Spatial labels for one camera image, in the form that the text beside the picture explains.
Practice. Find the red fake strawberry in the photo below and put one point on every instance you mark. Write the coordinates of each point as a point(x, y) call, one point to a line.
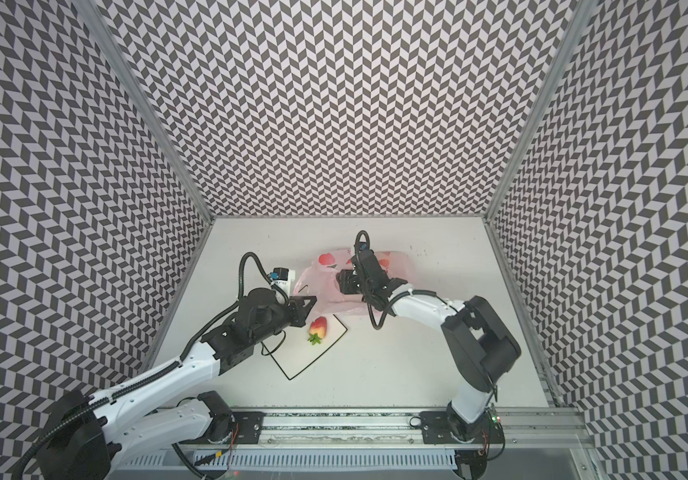
point(317, 330)

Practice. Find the white square mat black border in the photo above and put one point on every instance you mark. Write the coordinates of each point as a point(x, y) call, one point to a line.
point(291, 351)

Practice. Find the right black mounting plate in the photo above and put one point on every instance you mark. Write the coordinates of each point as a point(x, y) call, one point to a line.
point(447, 427)

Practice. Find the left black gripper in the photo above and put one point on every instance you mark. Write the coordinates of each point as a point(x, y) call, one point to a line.
point(300, 312)

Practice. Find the pink plastic bag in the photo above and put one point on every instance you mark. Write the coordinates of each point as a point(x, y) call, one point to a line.
point(319, 280)

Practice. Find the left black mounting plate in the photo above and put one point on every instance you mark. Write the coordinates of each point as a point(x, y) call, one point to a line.
point(236, 428)

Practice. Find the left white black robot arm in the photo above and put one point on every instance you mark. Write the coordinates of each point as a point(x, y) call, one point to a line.
point(87, 437)

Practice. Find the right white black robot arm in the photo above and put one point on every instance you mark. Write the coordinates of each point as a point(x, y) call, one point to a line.
point(481, 345)

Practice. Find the black mounting plate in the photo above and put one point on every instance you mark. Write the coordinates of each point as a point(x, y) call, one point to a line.
point(236, 428)
point(447, 427)

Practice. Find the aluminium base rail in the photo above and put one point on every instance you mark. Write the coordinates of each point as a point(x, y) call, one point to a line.
point(307, 428)

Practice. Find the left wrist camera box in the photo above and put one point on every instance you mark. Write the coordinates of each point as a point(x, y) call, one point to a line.
point(283, 278)

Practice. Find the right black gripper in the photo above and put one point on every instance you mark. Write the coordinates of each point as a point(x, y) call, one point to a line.
point(351, 282)

